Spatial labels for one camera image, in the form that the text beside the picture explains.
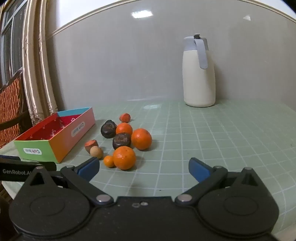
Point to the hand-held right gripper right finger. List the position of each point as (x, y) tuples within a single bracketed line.
[(196, 169)]

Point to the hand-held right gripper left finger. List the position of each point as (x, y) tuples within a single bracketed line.
[(89, 168)]

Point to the green-brown kiwi fruit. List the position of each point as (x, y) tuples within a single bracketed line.
[(96, 152)]

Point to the small mandarin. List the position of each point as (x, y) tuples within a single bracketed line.
[(108, 161)]

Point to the brown round fruit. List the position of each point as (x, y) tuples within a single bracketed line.
[(90, 144)]

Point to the colourful cardboard box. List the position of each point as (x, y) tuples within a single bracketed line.
[(62, 143)]

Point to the large orange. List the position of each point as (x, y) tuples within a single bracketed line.
[(141, 139), (124, 158)]

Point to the dark mangosteen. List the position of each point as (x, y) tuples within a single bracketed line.
[(121, 141), (107, 129)]

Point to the medium orange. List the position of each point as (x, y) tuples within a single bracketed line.
[(124, 128)]

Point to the orange carrot chunk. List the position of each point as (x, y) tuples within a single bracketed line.
[(125, 117)]

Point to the green grid table mat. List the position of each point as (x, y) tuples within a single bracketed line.
[(208, 139)]

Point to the wicker wooden bench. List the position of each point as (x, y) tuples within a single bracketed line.
[(10, 109)]

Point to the cream thermos jug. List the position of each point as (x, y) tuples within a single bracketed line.
[(198, 81)]

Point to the beige satin curtain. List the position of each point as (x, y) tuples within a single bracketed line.
[(32, 81)]

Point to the window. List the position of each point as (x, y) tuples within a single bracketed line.
[(11, 34)]

